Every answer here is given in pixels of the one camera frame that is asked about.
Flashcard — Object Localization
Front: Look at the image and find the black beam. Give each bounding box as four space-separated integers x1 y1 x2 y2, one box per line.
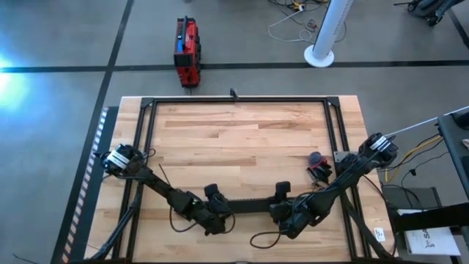
391 203 469 232

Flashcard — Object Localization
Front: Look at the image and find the white rod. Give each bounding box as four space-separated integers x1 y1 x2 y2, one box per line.
384 105 469 137

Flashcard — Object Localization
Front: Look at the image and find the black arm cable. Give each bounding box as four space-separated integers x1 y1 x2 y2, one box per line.
249 230 284 250
169 205 236 235

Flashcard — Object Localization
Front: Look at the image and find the black floor box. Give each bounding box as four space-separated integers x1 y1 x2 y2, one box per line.
382 186 443 212

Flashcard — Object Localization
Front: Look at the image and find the black floor equipment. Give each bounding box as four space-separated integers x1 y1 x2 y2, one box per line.
394 0 465 26

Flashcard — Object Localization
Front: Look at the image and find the black slotted cable duct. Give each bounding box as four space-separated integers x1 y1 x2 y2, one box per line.
229 197 276 215

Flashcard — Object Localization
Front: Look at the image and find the black zip tie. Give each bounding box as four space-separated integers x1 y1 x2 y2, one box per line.
158 163 173 186

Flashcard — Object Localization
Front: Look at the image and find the white tower post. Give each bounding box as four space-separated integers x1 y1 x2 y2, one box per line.
303 0 355 68

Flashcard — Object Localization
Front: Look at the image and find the grey round pouch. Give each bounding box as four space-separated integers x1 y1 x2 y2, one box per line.
307 151 325 166

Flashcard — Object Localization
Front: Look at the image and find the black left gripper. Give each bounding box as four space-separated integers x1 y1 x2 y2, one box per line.
185 183 227 236

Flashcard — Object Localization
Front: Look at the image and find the white paper sheet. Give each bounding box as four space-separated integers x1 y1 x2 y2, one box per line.
404 226 461 256

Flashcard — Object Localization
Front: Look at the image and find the shiny dark red tool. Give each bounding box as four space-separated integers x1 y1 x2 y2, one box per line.
309 158 333 181

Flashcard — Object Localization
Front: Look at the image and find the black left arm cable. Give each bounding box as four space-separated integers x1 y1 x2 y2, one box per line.
169 205 236 235

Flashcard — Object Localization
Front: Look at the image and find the yellow floor cable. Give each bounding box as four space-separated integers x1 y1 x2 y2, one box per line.
382 134 443 183

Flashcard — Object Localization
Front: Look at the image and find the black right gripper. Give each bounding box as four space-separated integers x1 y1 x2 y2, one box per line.
268 180 309 232

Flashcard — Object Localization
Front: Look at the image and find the black side table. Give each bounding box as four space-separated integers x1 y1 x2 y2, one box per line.
437 109 469 206

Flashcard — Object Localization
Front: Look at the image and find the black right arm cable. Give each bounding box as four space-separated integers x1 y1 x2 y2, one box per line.
249 230 284 250

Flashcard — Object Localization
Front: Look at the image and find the white floor cable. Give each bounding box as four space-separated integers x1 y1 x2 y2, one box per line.
266 9 312 44

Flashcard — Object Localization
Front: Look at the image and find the black aluminium table frame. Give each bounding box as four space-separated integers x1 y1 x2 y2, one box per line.
84 95 396 264

